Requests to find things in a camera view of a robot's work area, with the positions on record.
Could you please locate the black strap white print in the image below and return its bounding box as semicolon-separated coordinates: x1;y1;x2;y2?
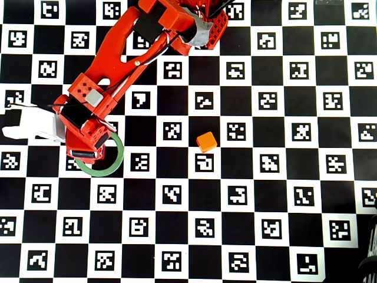
358;213;377;283

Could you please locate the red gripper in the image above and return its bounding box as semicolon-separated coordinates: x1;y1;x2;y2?
66;119;111;164

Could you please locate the orange cube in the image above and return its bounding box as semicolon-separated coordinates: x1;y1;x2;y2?
196;131;218;153

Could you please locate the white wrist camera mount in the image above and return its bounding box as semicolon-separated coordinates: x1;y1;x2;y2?
1;103;67;144

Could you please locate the grey duct tape wad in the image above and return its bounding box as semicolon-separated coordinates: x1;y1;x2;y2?
188;11;213;50

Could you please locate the green ring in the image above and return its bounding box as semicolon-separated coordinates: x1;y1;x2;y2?
75;132;125;177

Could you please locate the black white marker mat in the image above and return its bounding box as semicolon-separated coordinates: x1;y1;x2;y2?
0;0;377;281

